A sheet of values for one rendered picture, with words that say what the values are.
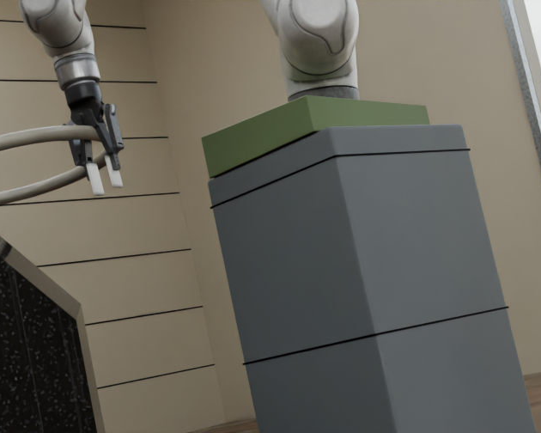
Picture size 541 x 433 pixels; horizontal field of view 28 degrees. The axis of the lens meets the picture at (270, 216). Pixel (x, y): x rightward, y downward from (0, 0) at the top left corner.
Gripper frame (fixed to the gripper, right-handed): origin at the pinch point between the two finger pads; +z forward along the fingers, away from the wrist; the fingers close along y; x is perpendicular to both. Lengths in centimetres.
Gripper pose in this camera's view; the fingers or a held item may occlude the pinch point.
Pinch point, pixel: (105, 176)
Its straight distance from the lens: 230.0
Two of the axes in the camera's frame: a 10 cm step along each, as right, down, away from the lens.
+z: 2.7, 9.5, -1.5
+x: -4.8, 0.0, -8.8
